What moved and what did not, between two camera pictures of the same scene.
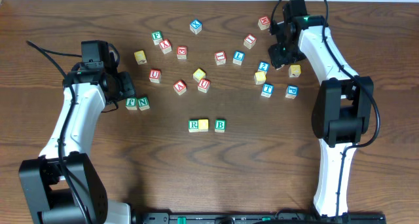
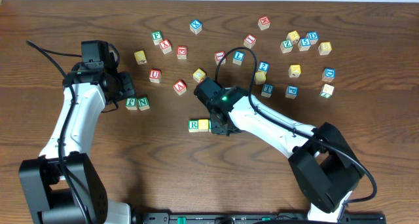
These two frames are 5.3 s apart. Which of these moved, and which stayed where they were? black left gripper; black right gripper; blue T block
Moved: black right gripper
Stayed: black left gripper; blue T block
